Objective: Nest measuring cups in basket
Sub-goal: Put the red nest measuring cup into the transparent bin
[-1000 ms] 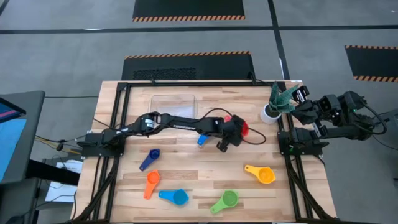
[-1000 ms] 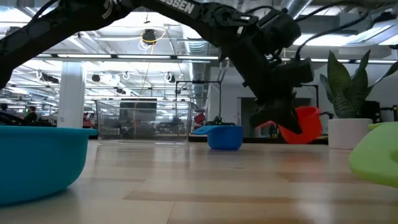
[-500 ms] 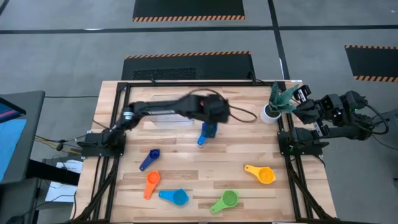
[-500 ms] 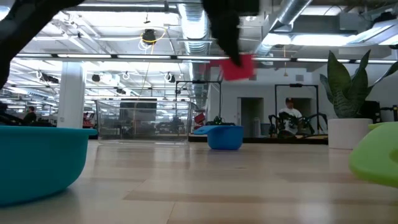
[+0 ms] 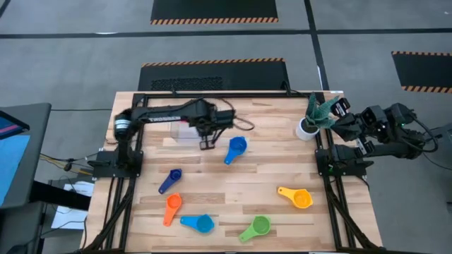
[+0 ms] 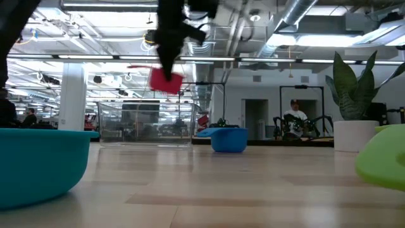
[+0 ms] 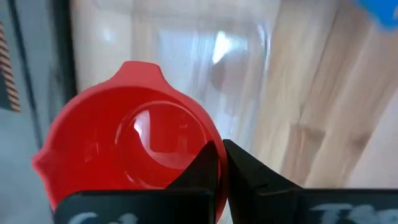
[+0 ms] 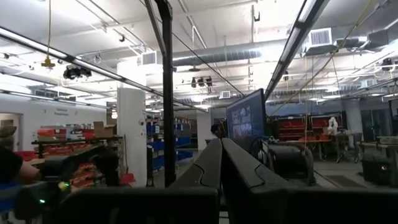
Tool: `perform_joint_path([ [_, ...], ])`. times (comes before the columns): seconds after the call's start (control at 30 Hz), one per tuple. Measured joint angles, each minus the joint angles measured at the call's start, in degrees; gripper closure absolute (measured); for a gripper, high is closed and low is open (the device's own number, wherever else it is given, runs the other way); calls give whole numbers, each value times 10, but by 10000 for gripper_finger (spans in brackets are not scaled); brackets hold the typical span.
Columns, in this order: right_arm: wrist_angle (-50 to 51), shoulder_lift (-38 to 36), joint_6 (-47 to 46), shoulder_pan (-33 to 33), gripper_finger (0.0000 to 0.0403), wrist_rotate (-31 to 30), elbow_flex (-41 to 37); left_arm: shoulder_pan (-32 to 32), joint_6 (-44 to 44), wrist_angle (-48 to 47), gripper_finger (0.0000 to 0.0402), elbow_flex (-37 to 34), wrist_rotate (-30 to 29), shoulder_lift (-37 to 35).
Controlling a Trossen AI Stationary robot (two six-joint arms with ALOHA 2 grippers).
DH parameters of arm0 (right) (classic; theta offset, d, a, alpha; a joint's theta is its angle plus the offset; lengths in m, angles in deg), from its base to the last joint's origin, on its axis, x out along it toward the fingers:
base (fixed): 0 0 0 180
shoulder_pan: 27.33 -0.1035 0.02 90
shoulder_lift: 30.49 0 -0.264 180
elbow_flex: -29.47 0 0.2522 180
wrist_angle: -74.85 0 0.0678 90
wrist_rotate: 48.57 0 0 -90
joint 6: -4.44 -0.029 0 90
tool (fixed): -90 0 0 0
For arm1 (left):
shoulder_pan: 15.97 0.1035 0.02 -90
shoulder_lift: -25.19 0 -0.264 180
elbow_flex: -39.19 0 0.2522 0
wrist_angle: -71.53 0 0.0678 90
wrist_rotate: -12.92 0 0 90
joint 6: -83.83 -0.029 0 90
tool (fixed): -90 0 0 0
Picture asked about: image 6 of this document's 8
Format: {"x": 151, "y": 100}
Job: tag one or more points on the silver ceiling duct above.
{"x": 294, "y": 12}

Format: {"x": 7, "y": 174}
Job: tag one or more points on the dark blue measuring cup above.
{"x": 229, "y": 141}

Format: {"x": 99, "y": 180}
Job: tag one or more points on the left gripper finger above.
{"x": 173, "y": 60}
{"x": 164, "y": 61}

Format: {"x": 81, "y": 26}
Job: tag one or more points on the black equipment box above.
{"x": 376, "y": 114}

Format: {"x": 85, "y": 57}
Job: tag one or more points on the black background robot arm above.
{"x": 278, "y": 123}
{"x": 321, "y": 122}

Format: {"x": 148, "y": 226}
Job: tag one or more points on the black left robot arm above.
{"x": 16, "y": 25}

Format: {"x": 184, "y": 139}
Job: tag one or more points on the green measuring cup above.
{"x": 383, "y": 158}

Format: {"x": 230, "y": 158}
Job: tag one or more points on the dark background table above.
{"x": 269, "y": 143}

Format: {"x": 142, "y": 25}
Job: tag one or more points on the person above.
{"x": 295, "y": 115}
{"x": 30, "y": 119}

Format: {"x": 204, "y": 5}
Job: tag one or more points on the linear ceiling light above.
{"x": 85, "y": 57}

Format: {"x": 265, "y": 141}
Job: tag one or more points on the white plant pot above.
{"x": 354, "y": 136}

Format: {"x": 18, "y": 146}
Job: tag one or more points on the red measuring cup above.
{"x": 164, "y": 85}

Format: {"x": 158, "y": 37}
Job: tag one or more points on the clear plastic basket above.
{"x": 104, "y": 139}

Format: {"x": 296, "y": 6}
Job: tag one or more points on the small red object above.
{"x": 203, "y": 122}

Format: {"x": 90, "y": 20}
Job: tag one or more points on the white building pillar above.
{"x": 72, "y": 95}

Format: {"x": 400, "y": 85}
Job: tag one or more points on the white cylindrical bin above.
{"x": 260, "y": 130}

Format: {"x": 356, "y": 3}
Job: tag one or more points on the black gantry frame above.
{"x": 300, "y": 86}
{"x": 205, "y": 83}

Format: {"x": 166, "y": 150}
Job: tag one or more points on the green snake plant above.
{"x": 348, "y": 92}

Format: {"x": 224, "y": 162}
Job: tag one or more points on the light blue measuring cup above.
{"x": 38, "y": 164}

